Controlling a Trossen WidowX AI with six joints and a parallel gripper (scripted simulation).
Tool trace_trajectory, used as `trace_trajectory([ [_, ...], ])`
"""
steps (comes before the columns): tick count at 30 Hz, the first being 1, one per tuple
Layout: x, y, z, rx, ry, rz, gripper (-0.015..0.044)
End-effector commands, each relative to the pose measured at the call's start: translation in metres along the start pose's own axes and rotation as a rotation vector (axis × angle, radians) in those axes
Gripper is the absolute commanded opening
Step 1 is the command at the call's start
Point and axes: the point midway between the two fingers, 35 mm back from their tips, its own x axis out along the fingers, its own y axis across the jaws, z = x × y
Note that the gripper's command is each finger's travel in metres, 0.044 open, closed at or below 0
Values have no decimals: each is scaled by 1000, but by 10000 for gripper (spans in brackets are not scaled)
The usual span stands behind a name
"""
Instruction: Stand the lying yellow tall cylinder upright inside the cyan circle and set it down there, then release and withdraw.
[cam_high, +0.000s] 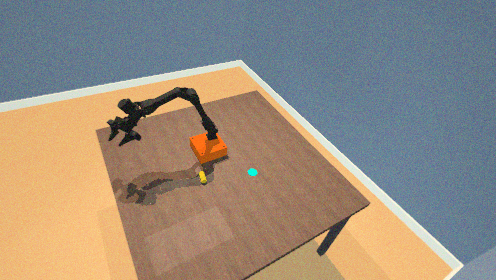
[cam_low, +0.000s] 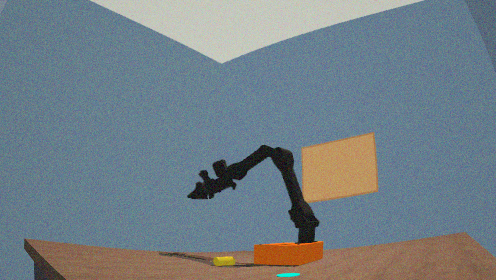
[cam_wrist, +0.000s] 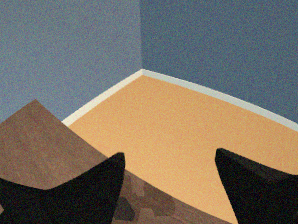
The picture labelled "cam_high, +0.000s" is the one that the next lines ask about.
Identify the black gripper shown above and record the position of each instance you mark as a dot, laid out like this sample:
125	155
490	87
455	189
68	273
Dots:
132	135

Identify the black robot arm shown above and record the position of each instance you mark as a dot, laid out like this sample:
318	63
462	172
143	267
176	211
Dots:
150	105

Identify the yellow cylinder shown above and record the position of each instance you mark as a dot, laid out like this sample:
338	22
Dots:
202	177

